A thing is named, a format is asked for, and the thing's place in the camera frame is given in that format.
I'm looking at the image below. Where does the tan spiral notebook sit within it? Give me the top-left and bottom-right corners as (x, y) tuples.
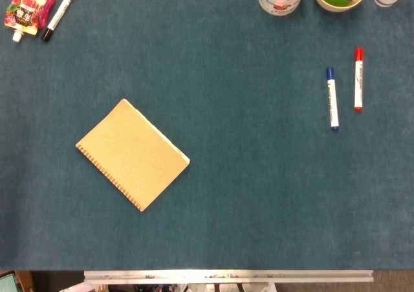
(75, 98), (191, 212)

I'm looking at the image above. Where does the red fruit jelly pouch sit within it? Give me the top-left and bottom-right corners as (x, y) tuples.
(4, 0), (56, 43)

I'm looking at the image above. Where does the white marker with red cap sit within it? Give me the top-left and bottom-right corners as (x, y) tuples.
(353, 47), (365, 112)

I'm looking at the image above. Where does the blue felt table cloth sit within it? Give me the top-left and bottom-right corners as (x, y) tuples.
(0, 0), (414, 271)

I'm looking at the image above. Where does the white marker with blue cap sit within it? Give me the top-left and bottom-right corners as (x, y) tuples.
(325, 67), (340, 131)

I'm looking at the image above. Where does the white marker with black cap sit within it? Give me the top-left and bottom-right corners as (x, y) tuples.
(41, 0), (77, 42)

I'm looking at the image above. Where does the aluminium profile rail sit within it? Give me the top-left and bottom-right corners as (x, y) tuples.
(83, 269), (375, 285)

